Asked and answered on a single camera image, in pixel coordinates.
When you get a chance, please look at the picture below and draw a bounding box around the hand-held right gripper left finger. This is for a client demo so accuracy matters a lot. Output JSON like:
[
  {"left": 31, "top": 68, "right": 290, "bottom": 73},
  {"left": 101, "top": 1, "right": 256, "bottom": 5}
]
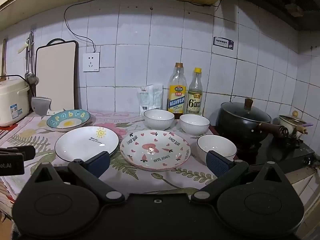
[{"left": 31, "top": 151, "right": 125, "bottom": 204}]

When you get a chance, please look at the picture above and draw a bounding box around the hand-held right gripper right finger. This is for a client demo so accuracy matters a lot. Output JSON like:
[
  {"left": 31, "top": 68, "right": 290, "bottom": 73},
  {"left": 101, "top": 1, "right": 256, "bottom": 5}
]
[{"left": 190, "top": 150, "right": 287, "bottom": 203}]

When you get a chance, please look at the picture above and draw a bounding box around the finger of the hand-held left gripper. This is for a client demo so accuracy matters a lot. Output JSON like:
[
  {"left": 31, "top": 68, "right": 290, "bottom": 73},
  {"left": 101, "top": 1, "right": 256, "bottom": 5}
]
[{"left": 0, "top": 146, "right": 36, "bottom": 161}]

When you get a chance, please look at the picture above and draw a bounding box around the white ribbed bowl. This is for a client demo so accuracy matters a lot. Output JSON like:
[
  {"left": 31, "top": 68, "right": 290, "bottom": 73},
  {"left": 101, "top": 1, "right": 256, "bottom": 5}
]
[
  {"left": 197, "top": 134, "right": 237, "bottom": 162},
  {"left": 179, "top": 114, "right": 210, "bottom": 136},
  {"left": 143, "top": 109, "right": 175, "bottom": 130}
]

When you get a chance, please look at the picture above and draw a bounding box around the white sun-print plate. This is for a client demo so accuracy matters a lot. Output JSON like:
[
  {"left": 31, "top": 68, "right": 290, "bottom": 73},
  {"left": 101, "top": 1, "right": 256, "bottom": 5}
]
[{"left": 54, "top": 126, "right": 120, "bottom": 162}]

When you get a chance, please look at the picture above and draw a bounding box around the blue egg-print plate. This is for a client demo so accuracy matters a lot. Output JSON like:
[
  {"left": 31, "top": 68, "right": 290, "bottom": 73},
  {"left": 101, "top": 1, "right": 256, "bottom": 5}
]
[{"left": 46, "top": 109, "right": 91, "bottom": 132}]

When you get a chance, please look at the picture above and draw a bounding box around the pink heart-print plate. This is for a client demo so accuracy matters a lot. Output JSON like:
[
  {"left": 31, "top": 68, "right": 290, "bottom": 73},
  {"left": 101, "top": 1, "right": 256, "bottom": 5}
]
[{"left": 120, "top": 130, "right": 191, "bottom": 172}]

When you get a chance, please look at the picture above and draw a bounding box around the floral tablecloth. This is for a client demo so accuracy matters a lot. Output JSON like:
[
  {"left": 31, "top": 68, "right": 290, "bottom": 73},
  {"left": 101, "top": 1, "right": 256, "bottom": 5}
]
[{"left": 0, "top": 110, "right": 218, "bottom": 233}]

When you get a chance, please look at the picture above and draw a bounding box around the steel cleaver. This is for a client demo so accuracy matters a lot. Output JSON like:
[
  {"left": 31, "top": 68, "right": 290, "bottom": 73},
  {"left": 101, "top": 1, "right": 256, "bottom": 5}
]
[{"left": 31, "top": 97, "right": 63, "bottom": 117}]

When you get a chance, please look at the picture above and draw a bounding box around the glass pot lid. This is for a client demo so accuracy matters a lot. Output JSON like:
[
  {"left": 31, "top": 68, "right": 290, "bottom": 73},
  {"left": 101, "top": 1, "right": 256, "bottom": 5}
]
[{"left": 220, "top": 98, "right": 272, "bottom": 127}]

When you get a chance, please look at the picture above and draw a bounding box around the white rice cooker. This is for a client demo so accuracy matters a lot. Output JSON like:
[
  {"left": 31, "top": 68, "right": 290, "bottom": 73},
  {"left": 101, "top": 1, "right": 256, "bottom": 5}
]
[{"left": 0, "top": 75, "right": 30, "bottom": 127}]

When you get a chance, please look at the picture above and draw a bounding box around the black gas stove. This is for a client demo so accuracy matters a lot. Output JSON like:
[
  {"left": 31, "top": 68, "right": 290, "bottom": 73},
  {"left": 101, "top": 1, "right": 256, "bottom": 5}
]
[{"left": 209, "top": 124, "right": 316, "bottom": 173}]

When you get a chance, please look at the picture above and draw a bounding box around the clear vinegar bottle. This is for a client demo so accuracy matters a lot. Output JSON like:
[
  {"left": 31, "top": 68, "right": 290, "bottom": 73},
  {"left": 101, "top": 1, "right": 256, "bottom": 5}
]
[{"left": 187, "top": 67, "right": 204, "bottom": 116}]

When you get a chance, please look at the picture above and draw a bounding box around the metal ladle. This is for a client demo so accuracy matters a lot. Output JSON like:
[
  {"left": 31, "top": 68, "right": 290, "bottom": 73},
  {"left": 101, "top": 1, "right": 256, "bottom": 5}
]
[{"left": 24, "top": 32, "right": 40, "bottom": 86}]

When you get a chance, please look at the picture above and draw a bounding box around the white plastic seasoning bag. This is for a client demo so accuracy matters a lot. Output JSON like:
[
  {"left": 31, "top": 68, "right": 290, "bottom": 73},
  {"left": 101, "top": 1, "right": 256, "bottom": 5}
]
[{"left": 137, "top": 85, "right": 153, "bottom": 117}]

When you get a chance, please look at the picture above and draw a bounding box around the yellow-label cooking wine bottle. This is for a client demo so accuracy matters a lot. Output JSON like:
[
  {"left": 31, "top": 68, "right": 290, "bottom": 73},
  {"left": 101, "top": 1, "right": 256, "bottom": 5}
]
[{"left": 167, "top": 63, "right": 188, "bottom": 120}]

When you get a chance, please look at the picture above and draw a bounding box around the small cream enamel pot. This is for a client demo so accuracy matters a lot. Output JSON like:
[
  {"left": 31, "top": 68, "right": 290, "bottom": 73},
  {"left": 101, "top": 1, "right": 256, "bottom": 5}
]
[{"left": 278, "top": 110, "right": 313, "bottom": 141}]

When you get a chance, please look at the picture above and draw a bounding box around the white cutting board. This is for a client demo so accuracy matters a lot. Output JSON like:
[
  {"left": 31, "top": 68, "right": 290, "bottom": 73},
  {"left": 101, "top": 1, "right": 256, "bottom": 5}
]
[{"left": 35, "top": 38, "right": 79, "bottom": 113}]

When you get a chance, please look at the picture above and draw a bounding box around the small enamel pot lid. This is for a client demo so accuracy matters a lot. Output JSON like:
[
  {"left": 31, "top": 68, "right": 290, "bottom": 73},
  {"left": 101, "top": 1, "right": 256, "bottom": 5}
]
[{"left": 279, "top": 110, "right": 304, "bottom": 125}]

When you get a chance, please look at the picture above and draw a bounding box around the clear plastic seasoning bag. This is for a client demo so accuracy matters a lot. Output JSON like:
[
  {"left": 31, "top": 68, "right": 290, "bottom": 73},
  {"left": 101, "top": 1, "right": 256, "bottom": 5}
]
[{"left": 151, "top": 84, "right": 163, "bottom": 111}]

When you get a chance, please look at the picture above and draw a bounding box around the range hood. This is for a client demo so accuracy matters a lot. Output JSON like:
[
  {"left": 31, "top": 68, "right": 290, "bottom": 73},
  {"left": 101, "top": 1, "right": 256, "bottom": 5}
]
[{"left": 234, "top": 0, "right": 320, "bottom": 54}]

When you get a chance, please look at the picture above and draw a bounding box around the black pot with wooden handle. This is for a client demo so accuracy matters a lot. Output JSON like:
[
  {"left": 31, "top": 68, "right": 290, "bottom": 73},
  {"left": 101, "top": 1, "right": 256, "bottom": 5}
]
[{"left": 216, "top": 98, "right": 290, "bottom": 151}]

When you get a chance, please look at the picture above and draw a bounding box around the wooden utensil handle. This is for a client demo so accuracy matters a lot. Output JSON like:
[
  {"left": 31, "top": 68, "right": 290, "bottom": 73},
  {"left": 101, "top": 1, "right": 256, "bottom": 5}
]
[{"left": 1, "top": 39, "right": 7, "bottom": 81}]

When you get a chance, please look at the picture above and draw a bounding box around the white wall socket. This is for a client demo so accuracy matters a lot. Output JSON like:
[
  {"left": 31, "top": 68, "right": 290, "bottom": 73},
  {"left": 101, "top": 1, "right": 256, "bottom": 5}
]
[{"left": 83, "top": 52, "right": 101, "bottom": 72}]

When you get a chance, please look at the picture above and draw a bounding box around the white-handled peeler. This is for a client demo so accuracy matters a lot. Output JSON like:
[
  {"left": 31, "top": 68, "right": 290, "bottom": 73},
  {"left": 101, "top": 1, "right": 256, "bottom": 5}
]
[{"left": 18, "top": 37, "right": 32, "bottom": 54}]

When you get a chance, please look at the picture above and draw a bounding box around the wall sticker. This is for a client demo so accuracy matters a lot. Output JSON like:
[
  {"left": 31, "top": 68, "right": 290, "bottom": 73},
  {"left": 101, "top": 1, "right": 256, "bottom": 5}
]
[{"left": 213, "top": 37, "right": 234, "bottom": 51}]

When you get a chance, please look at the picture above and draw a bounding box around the black power cable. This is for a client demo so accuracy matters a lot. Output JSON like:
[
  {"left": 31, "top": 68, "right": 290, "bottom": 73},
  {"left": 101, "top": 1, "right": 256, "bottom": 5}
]
[{"left": 64, "top": 0, "right": 222, "bottom": 53}]

